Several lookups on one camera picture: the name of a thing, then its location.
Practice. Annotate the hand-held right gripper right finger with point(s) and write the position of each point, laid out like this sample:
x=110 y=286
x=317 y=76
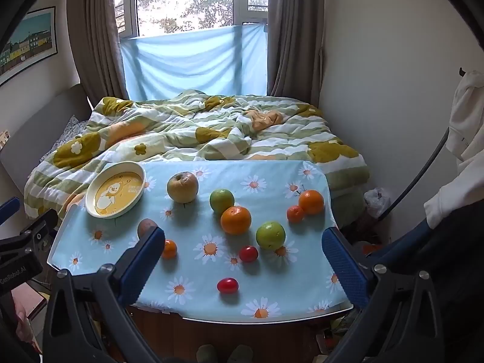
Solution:
x=344 y=268

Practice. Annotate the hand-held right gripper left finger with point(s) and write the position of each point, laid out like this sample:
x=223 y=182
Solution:
x=141 y=268

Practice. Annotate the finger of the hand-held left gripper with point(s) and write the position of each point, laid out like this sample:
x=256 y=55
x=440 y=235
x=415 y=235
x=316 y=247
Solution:
x=37 y=230
x=9 y=210

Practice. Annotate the small orange tangerine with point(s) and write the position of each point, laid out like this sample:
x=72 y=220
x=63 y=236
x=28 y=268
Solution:
x=170 y=249

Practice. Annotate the brown kiwi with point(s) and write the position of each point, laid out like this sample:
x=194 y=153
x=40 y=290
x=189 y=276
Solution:
x=143 y=227

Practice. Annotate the small reddish tangerine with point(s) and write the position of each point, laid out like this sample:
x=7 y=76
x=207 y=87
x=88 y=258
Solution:
x=295 y=214

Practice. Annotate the green apple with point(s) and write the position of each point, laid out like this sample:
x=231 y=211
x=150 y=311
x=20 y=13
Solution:
x=270 y=235
x=222 y=200

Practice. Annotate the cream and yellow plate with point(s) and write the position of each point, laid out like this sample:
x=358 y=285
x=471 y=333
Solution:
x=117 y=189

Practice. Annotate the red apple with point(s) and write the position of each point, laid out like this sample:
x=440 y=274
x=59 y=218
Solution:
x=227 y=285

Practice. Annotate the large orange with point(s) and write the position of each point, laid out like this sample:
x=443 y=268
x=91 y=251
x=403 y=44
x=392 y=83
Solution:
x=236 y=220

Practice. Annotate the blue daisy tablecloth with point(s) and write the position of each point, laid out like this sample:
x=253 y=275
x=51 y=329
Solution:
x=196 y=230

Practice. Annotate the medium orange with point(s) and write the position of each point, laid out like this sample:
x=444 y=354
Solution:
x=311 y=201

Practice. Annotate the white plastic bag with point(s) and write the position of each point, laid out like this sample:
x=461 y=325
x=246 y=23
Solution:
x=378 y=201

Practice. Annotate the grey headboard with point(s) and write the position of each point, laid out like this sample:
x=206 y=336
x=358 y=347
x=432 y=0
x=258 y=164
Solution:
x=34 y=128

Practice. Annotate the yellow-brown apple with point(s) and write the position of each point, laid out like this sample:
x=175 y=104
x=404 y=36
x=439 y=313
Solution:
x=182 y=187

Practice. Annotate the red tomato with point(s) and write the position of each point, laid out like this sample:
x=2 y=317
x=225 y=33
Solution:
x=248 y=253

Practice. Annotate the dotted pillow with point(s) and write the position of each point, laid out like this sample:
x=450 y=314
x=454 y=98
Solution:
x=70 y=130

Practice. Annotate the grey-green slipper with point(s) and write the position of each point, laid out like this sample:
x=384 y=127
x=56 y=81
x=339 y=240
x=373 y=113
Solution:
x=239 y=353
x=206 y=353

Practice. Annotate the green striped flower blanket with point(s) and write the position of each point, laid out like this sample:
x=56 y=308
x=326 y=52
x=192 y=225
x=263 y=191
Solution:
x=170 y=132

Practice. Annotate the white hanging garment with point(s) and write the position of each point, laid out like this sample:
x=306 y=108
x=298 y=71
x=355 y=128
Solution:
x=469 y=121

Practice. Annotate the brown curtain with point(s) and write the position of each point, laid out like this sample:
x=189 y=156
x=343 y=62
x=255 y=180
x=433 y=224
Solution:
x=298 y=26
x=94 y=26

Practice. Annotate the light blue window cloth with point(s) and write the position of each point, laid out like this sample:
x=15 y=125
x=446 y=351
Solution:
x=189 y=60

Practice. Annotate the window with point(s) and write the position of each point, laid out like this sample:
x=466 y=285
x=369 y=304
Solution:
x=181 y=0

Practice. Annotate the framed wall poster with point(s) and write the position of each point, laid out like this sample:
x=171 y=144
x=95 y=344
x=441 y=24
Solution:
x=26 y=41

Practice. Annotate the black wall hook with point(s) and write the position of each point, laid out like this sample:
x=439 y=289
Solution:
x=463 y=71

